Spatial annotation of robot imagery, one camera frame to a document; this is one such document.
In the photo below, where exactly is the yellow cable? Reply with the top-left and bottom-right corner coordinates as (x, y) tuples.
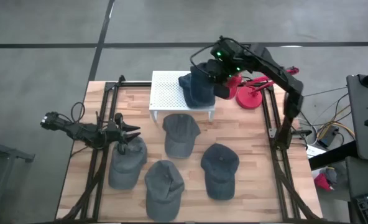
(316, 104), (356, 141)

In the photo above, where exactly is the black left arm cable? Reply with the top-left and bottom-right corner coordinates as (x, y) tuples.
(70, 101), (86, 123)

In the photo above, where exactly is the red cloth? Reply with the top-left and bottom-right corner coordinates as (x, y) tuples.
(313, 172), (333, 191)

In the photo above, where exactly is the white paper sheet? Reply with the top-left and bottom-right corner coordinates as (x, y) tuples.
(305, 144), (327, 159)

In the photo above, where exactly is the red desk lamp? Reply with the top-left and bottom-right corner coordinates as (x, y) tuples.
(226, 66), (300, 110)

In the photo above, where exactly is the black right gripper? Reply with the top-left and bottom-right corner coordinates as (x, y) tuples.
(207, 58), (244, 101)

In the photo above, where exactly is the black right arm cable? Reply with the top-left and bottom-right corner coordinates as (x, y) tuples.
(189, 42), (218, 79)

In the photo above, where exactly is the white perforated metal shelf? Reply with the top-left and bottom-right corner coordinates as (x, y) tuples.
(149, 70), (216, 123)

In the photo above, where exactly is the grey towel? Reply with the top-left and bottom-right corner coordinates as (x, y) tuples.
(144, 159), (185, 223)
(200, 142), (240, 201)

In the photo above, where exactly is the dark blue baseball cap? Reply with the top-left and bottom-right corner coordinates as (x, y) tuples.
(178, 62), (216, 109)

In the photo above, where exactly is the grey metal stand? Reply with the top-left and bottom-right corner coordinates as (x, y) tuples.
(0, 124), (35, 215)

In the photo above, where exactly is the grey side desk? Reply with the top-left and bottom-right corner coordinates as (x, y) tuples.
(346, 73), (368, 164)

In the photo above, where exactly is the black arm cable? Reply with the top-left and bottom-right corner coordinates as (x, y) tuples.
(189, 42), (218, 79)
(70, 101), (86, 123)

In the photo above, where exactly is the black table frame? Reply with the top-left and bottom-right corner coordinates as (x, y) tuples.
(55, 74), (323, 223)

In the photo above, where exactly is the grey baseball cap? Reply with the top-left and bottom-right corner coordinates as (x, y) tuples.
(162, 113), (201, 160)
(108, 136), (148, 190)

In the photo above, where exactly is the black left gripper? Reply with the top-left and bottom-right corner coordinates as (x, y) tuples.
(104, 112), (142, 155)

